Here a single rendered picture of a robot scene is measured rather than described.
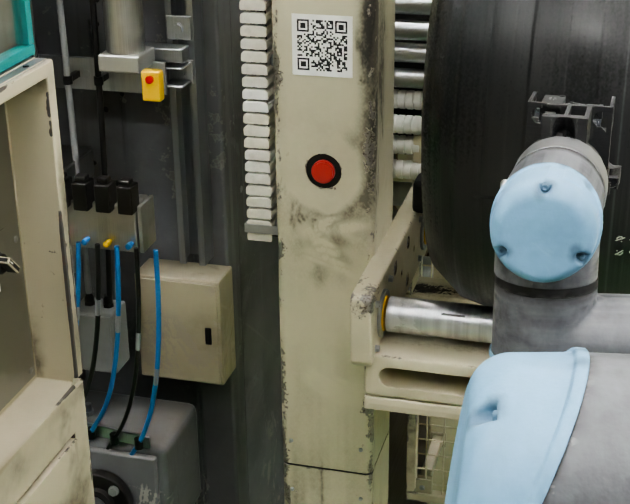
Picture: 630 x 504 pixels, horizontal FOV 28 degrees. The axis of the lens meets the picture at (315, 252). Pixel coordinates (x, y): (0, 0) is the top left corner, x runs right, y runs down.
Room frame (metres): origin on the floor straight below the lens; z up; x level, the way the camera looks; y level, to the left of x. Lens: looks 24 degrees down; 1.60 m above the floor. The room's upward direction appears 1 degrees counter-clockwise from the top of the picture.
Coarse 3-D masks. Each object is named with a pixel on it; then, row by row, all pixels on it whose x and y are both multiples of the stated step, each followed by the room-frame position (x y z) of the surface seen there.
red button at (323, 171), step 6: (318, 162) 1.47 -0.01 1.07; (324, 162) 1.47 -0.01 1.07; (330, 162) 1.47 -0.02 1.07; (312, 168) 1.48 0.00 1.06; (318, 168) 1.47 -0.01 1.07; (324, 168) 1.47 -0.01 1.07; (330, 168) 1.47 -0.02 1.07; (312, 174) 1.48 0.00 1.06; (318, 174) 1.47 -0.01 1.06; (324, 174) 1.47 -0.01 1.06; (330, 174) 1.47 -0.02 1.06; (318, 180) 1.47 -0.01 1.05; (324, 180) 1.47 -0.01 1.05; (330, 180) 1.47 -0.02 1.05
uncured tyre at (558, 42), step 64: (448, 0) 1.30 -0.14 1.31; (512, 0) 1.27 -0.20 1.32; (576, 0) 1.25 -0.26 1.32; (448, 64) 1.26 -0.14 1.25; (512, 64) 1.24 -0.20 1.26; (576, 64) 1.22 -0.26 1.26; (448, 128) 1.25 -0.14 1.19; (512, 128) 1.22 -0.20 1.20; (448, 192) 1.25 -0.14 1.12; (448, 256) 1.29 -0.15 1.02
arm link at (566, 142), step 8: (536, 144) 0.93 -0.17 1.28; (544, 144) 0.91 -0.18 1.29; (552, 144) 0.91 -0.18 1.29; (560, 144) 0.90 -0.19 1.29; (568, 144) 0.91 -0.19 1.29; (576, 144) 0.91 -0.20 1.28; (584, 144) 0.92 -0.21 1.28; (528, 152) 0.91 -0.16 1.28; (584, 152) 0.90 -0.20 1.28; (592, 152) 0.92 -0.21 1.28; (592, 160) 0.89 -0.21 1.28; (600, 160) 0.92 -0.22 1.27; (600, 168) 0.90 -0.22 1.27
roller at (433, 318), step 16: (384, 304) 1.39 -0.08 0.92; (400, 304) 1.38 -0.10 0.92; (416, 304) 1.38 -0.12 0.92; (432, 304) 1.38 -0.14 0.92; (448, 304) 1.37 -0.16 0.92; (464, 304) 1.37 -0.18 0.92; (384, 320) 1.38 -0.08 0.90; (400, 320) 1.37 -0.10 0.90; (416, 320) 1.36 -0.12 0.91; (432, 320) 1.36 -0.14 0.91; (448, 320) 1.36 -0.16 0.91; (464, 320) 1.35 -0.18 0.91; (480, 320) 1.35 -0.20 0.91; (432, 336) 1.37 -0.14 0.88; (448, 336) 1.36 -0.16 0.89; (464, 336) 1.35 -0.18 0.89; (480, 336) 1.34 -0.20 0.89
